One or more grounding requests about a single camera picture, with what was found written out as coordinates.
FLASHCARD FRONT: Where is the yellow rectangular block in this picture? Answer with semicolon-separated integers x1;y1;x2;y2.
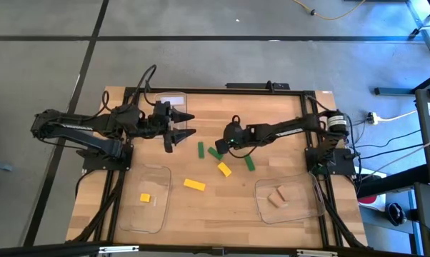
216;161;233;178

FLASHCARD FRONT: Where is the grey metal floor rail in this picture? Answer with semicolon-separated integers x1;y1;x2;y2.
374;86;418;96

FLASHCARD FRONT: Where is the clear plastic bin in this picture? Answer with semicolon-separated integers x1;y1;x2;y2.
254;172;326;225
118;163;172;235

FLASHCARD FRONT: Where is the wooden rectangular block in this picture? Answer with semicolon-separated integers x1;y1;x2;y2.
276;184;291;201
266;192;286;209

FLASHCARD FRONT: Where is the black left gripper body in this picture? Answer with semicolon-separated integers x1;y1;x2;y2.
143;101;174;153

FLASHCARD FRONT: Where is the black headset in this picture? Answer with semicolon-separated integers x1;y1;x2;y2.
386;201;409;228

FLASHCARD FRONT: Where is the red round object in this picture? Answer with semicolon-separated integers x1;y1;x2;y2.
357;194;386;211

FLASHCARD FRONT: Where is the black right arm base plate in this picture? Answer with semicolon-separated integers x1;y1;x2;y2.
305;146;356;176

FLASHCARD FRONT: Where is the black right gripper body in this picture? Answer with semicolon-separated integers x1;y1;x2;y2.
214;121;245;155

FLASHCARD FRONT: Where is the black upright gantry frame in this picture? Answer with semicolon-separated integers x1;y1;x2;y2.
0;241;430;257

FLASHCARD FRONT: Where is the black bar with handle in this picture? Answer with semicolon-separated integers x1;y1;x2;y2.
224;80;291;91

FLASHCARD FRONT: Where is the long yellow block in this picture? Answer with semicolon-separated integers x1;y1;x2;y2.
183;178;206;192

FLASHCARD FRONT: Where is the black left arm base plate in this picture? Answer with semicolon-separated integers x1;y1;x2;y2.
81;142;134;171

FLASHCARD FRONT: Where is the yellow floor cable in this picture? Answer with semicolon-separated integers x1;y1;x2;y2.
292;0;366;21

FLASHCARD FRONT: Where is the black workstation frame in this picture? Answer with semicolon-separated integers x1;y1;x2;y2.
356;67;430;257

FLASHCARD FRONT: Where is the black cable bundle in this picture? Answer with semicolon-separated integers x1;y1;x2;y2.
316;174;368;249
70;170;126;243

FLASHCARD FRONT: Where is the clear bin with white label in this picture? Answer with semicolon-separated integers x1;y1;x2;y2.
153;91;189;138

